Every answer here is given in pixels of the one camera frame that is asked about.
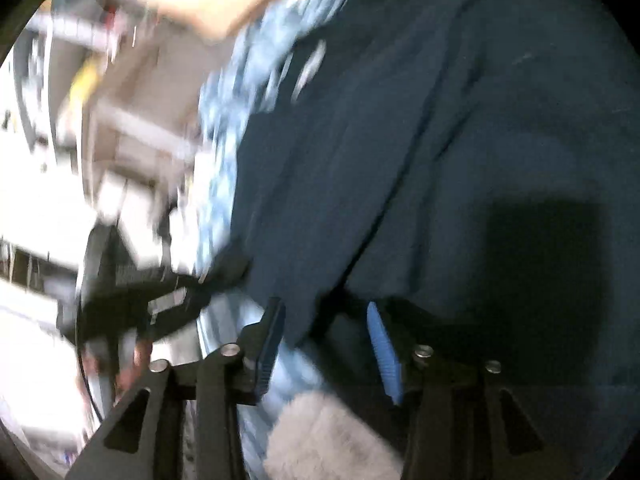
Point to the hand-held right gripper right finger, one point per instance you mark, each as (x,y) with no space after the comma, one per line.
(385,355)

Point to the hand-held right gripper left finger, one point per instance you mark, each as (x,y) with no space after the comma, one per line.
(270,345)

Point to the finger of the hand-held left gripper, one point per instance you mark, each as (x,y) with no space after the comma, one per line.
(227,272)

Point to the navy knit cardigan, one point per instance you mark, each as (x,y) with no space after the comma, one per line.
(450,135)

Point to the person's left hand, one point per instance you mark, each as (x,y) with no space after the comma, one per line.
(131,360)

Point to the pale fluffy rug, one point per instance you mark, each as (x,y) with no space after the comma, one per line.
(330,440)

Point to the blue striped blanket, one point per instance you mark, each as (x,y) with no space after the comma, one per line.
(220,160)

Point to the cluttered white shelf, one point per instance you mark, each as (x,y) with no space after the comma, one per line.
(125,125)

